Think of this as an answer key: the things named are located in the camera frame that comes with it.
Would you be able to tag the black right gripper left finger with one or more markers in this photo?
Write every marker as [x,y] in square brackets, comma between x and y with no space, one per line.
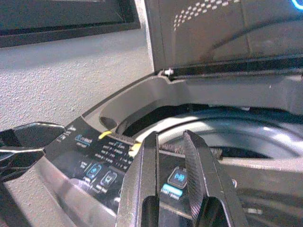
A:
[139,175]

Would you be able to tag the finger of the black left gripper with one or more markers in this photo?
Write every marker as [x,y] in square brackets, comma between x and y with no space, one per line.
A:
[16,160]
[35,134]

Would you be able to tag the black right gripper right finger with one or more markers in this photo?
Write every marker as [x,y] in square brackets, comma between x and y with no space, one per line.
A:
[208,170]

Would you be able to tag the steel washing machine drum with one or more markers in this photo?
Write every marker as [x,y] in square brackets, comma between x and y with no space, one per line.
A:
[241,133]

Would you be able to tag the dark grey top-load washing machine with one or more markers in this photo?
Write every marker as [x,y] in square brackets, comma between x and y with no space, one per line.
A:
[213,94]

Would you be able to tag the dark grey washing machine lid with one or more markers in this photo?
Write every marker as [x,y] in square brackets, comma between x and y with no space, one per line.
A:
[213,35]

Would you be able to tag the yellow tape piece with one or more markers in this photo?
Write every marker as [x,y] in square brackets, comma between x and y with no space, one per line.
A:
[135,150]
[104,134]

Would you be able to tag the black window frame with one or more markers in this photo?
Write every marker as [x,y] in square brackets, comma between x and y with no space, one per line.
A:
[71,26]

